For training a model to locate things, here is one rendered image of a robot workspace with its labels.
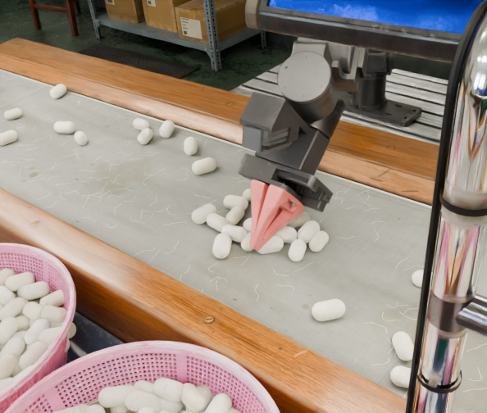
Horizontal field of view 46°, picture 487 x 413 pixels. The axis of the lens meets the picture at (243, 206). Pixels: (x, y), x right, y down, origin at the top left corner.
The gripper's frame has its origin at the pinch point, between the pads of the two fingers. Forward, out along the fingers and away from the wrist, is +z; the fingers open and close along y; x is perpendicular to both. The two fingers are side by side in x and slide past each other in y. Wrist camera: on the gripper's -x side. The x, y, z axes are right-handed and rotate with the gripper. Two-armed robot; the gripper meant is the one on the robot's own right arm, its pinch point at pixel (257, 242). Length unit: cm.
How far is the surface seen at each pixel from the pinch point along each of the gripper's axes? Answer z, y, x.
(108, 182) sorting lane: 0.5, -29.6, 2.8
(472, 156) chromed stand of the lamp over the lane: -5.4, 28.2, -34.0
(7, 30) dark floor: -75, -355, 163
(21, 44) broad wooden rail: -22, -92, 18
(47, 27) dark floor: -89, -332, 174
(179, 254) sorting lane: 5.2, -8.6, -1.2
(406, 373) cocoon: 5.7, 22.4, -3.9
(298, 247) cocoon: -1.4, 4.2, 2.0
